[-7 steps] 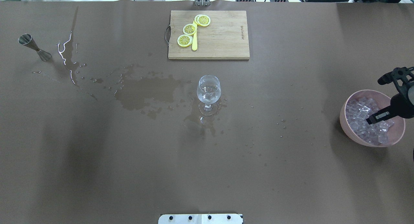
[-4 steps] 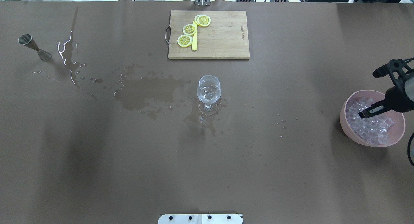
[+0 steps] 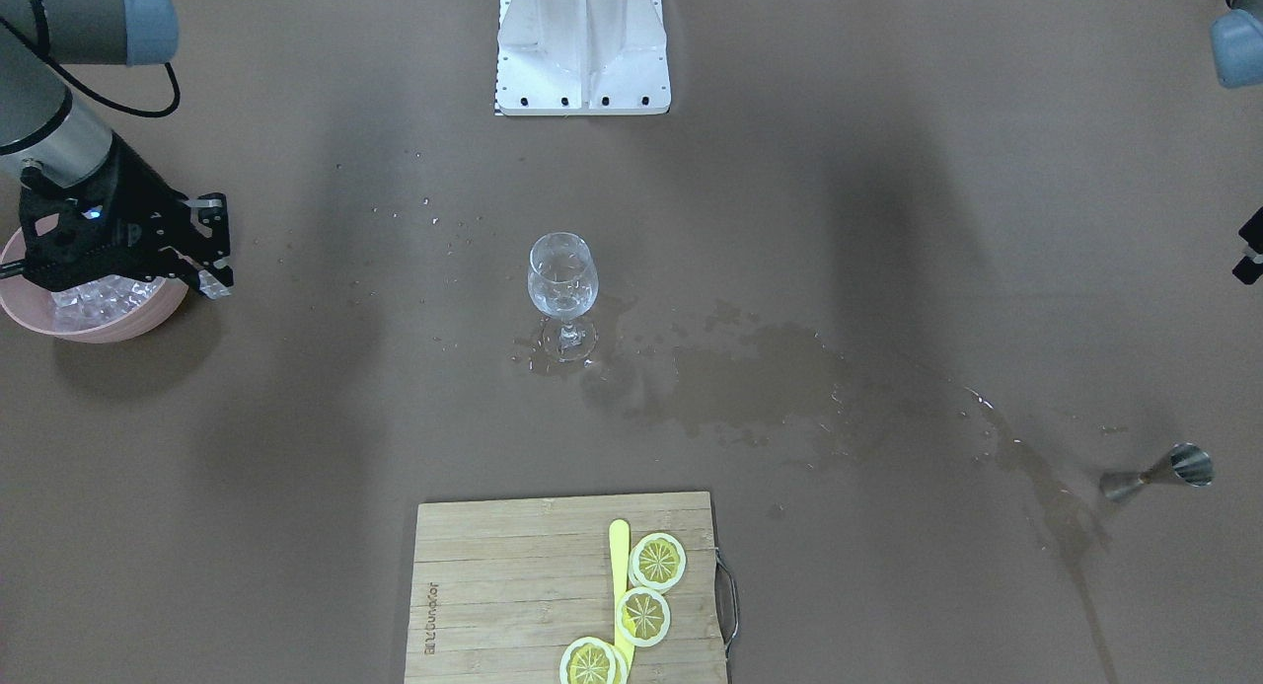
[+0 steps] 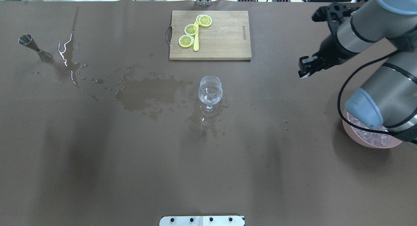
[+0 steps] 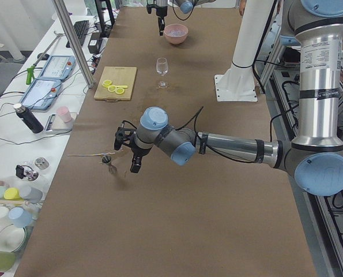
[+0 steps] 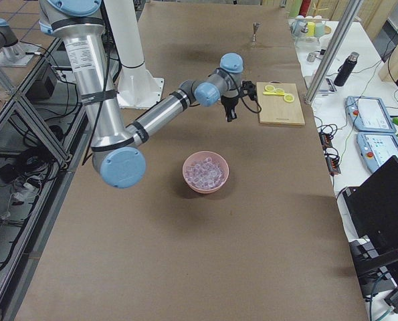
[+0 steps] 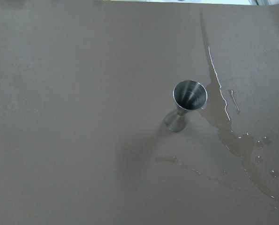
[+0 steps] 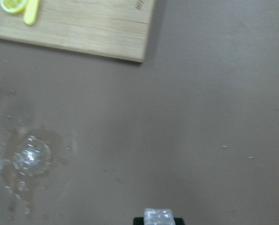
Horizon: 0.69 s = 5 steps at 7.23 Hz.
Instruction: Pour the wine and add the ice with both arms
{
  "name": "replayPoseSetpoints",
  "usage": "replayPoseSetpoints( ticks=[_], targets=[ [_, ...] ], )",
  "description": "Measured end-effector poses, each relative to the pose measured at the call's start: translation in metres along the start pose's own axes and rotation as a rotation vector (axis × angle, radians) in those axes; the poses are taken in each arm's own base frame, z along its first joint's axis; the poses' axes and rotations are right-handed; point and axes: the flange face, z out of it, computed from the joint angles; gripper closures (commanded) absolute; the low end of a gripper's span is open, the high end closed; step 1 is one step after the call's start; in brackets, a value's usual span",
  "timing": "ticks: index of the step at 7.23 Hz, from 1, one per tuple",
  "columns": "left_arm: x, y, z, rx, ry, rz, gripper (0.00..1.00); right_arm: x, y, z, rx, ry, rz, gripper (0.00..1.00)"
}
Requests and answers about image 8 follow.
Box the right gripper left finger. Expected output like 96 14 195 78
133 217 144 225

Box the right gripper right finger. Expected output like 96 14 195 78
174 217 184 225

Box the clear ice cube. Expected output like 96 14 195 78
143 208 175 225

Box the clear wine glass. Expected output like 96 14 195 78
0 136 52 177

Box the bamboo cutting board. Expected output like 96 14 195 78
0 0 155 62

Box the yellow plastic knife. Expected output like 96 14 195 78
23 0 40 25

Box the lemon slice far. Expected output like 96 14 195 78
0 0 28 14

